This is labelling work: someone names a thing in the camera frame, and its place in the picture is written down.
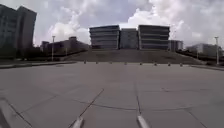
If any pale low building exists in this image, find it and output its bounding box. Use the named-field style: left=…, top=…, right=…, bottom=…
left=185, top=42, right=224, bottom=58

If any lamp pole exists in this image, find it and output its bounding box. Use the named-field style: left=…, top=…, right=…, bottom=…
left=50, top=35, right=56, bottom=62
left=214, top=35, right=221, bottom=66

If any large grey tiered building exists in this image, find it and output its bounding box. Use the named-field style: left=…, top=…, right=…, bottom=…
left=88, top=24, right=171, bottom=51

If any raised kerb strip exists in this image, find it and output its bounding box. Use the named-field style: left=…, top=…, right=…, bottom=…
left=0, top=60, right=78, bottom=70
left=188, top=63, right=224, bottom=72

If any tall dark building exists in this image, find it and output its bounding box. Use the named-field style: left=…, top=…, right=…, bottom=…
left=0, top=3, right=38, bottom=60

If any low dark building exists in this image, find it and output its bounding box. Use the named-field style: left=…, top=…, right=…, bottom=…
left=40, top=36, right=91, bottom=57

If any wide grey stairway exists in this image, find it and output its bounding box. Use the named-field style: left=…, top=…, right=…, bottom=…
left=63, top=48, right=205, bottom=65

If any row of bollards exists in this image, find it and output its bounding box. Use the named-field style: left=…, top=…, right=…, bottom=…
left=83, top=60, right=184, bottom=67

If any robot's own part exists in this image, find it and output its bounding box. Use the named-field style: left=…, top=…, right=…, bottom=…
left=136, top=115, right=150, bottom=128
left=71, top=116, right=85, bottom=128

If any grey paved plaza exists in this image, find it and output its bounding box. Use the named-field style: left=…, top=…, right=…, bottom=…
left=0, top=61, right=224, bottom=128

